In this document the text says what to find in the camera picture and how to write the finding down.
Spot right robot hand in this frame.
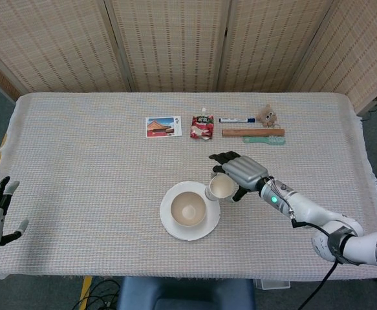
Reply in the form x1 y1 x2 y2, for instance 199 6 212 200
208 151 270 203

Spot white paper cup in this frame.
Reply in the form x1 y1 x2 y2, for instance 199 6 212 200
204 172 239 202

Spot beige bowl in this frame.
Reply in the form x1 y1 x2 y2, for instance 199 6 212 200
170 191 208 229

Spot white paper plate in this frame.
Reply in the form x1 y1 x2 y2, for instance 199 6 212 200
159 181 222 242

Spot wooden rolling pin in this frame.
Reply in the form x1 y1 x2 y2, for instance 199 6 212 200
221 129 286 138

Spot green brush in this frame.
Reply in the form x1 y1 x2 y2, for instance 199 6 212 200
242 135 286 145

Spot blue whiteboard marker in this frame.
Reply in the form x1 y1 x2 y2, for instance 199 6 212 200
219 117 257 124

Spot small brown plush toy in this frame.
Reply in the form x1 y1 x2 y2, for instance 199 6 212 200
255 103 280 127

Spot red drink pouch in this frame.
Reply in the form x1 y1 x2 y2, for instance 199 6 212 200
189 107 215 141

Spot postcard with red building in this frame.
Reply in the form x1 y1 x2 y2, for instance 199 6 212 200
145 116 183 139

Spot checked woven tablecloth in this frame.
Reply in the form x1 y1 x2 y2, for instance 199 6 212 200
0 92 377 282

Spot white plastic box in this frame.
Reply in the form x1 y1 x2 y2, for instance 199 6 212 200
254 279 291 290

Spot blue chair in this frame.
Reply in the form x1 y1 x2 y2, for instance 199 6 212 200
116 276 256 310

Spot woven folding screen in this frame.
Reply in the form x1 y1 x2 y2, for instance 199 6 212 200
0 0 377 114

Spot black floor cables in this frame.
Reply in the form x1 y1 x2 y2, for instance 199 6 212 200
71 279 124 310

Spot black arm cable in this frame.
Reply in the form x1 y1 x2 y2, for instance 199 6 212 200
290 218 341 310

